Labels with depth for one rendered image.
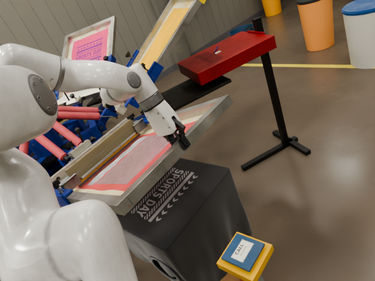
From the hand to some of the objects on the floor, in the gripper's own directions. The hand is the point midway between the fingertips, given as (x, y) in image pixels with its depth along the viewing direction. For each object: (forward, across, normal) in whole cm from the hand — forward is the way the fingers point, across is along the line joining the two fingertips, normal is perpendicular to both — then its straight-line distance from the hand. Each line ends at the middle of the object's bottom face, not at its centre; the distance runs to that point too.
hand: (179, 143), depth 95 cm
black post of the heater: (+105, +92, -136) cm, 195 cm away
